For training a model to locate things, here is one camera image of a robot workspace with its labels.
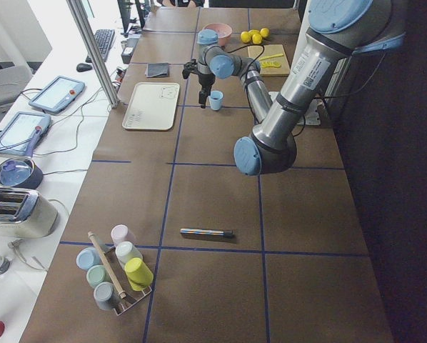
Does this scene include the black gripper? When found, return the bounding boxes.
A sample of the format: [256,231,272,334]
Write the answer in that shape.
[182,59,214,109]

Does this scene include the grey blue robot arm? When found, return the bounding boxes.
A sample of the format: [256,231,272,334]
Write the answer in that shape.
[182,1,408,176]

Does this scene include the light blue plastic cup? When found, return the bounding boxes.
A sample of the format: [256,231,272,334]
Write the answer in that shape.
[209,90,223,111]

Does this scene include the pink bowl of ice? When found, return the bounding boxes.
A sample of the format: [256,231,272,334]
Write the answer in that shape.
[204,23,232,46]

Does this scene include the pink cup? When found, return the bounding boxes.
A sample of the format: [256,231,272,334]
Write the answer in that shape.
[111,224,137,246]

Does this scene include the white cup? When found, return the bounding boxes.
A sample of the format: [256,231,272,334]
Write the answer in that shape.
[115,241,144,270]

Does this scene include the yellow green cup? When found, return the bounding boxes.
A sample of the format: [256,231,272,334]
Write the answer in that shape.
[124,257,154,291]

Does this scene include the light blue cup on rack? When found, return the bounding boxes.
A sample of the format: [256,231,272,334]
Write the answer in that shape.
[76,247,102,272]

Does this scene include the mint green cup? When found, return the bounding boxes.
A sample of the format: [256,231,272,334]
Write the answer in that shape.
[86,264,111,289]

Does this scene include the grey cup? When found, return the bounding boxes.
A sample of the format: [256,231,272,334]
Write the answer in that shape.
[94,282,120,310]

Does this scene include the cream bear tray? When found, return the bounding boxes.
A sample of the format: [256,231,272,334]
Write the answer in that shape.
[122,82,180,131]

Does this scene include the grey folded cloth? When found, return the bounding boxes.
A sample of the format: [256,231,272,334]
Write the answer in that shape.
[145,63,170,78]

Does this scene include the lemon slices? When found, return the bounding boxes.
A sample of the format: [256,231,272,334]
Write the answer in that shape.
[260,60,281,69]

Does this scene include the yellow lemon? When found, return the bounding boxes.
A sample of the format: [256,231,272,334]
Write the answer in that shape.
[248,29,260,36]
[259,27,270,39]
[251,34,263,45]
[240,31,251,44]

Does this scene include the wooden cutting board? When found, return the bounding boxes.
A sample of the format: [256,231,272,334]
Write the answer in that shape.
[247,44,290,76]

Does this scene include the yellow plastic knife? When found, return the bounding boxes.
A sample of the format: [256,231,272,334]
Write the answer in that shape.
[258,53,283,61]

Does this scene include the black power box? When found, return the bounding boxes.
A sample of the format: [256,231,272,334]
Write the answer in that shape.
[121,34,141,64]

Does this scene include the black keyboard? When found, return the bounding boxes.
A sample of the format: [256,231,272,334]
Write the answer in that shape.
[94,29,115,61]

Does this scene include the black computer mouse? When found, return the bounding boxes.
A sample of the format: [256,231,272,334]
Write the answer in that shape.
[76,63,93,72]

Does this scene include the teach pendant tablet far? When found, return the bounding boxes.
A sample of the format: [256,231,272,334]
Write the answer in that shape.
[29,76,85,114]

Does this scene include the teach pendant tablet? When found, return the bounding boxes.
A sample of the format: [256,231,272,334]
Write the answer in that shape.
[0,112,51,156]
[29,76,85,114]

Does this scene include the teach pendant tablet near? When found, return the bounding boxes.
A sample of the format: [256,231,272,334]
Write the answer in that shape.
[0,112,51,156]

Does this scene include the blue pot with lid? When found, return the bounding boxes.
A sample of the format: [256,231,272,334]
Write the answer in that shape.
[0,156,44,189]

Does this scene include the cream toaster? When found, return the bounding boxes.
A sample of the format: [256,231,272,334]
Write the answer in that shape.
[0,187,58,238]

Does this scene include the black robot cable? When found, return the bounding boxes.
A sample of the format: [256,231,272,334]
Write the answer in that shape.
[227,44,389,136]

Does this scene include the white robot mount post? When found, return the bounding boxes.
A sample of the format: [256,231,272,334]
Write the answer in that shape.
[290,1,321,129]

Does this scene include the aluminium frame post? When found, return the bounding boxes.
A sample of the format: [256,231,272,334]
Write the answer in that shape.
[66,0,119,109]

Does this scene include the wooden rack handle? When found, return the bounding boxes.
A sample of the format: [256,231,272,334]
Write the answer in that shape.
[88,232,126,299]

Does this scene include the white wire cup rack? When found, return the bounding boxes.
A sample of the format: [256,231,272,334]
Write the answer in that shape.
[106,247,152,316]

